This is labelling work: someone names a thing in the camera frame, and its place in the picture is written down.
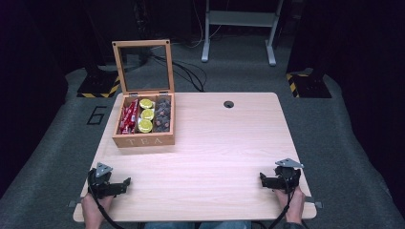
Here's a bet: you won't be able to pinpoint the pile of dark round capsules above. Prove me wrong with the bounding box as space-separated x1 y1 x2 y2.
152 96 172 134

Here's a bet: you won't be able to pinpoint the yellow round capsule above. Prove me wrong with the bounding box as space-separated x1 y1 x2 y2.
139 108 156 121
139 98 155 110
138 119 154 134

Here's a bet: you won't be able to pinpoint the white hanging cable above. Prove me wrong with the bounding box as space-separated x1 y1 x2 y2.
185 0 224 50

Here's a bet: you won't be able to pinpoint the wooden tea box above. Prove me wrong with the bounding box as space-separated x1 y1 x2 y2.
111 39 177 149

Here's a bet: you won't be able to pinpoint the person's left hand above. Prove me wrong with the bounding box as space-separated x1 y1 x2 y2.
80 192 115 221

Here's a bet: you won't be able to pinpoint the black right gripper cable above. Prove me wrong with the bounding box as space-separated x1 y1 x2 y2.
267 177 294 229

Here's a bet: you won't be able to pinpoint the person's legs in jeans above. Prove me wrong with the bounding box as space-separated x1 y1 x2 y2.
142 219 253 229

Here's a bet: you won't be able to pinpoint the white metal stand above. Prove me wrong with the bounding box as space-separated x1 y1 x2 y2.
201 0 285 67

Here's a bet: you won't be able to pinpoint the person's right hand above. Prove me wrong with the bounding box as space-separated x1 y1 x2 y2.
273 185 306 223

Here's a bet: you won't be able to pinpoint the grey table edge bracket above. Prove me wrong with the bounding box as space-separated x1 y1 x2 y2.
304 196 324 210
67 198 84 209

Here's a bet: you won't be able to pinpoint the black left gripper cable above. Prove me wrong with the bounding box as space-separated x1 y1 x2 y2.
87 168 126 229

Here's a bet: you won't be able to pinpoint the black floor cables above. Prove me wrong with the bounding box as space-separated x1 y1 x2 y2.
149 47 208 94

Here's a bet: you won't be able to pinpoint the row of red packets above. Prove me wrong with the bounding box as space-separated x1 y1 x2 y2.
117 98 140 135

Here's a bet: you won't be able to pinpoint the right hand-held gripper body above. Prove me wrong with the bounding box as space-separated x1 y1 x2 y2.
272 157 305 193

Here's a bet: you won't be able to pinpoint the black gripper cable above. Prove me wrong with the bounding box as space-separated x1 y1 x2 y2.
267 177 294 229
87 168 126 229

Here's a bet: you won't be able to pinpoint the black yellow striped base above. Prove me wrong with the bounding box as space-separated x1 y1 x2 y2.
76 65 121 99
285 68 332 99

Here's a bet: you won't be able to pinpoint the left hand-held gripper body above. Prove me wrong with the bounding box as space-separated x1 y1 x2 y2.
87 162 119 200

